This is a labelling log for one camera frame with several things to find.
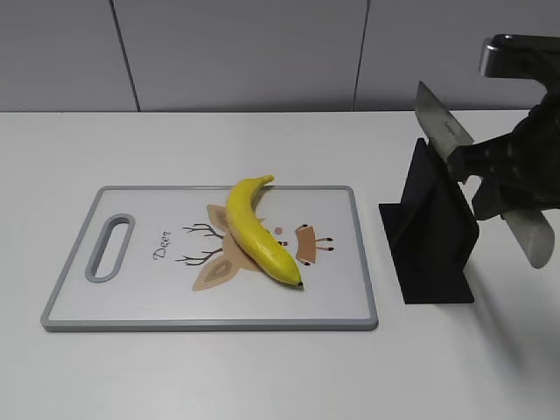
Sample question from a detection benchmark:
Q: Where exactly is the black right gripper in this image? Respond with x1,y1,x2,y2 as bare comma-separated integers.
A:
447,82,559,221

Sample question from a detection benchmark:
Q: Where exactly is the steel knife with speckled handle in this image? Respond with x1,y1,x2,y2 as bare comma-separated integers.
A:
414,82,559,269

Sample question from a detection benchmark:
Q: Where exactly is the yellow plastic banana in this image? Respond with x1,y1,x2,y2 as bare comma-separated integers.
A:
226,175,303,287

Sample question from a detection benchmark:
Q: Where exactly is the black knife stand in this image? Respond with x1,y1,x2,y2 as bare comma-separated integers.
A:
379,138,480,305

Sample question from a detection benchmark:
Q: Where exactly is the white cutting board grey rim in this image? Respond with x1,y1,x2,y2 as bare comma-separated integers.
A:
41,185,378,332

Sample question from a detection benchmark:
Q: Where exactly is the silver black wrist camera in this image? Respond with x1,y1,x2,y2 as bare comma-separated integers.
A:
479,34,559,89

